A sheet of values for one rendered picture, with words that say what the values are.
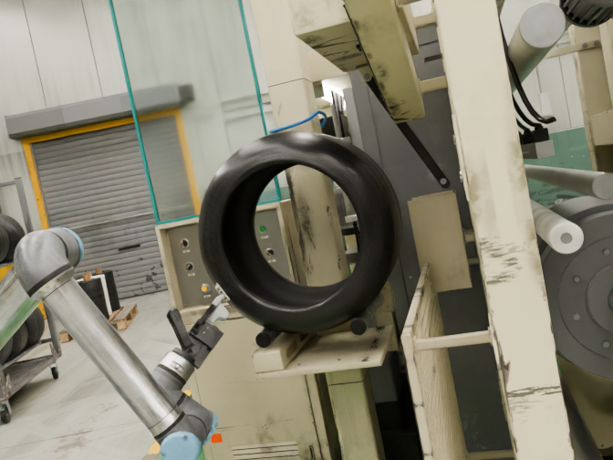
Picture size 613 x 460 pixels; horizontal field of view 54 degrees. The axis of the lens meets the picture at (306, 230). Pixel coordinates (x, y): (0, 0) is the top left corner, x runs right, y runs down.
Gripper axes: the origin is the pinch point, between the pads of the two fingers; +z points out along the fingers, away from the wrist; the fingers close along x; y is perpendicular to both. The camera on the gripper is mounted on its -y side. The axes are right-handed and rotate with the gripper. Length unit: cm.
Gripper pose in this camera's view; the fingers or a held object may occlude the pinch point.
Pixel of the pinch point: (218, 297)
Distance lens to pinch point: 175.8
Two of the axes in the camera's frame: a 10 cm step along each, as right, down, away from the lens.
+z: 5.1, -7.3, 4.6
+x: 3.1, -3.4, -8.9
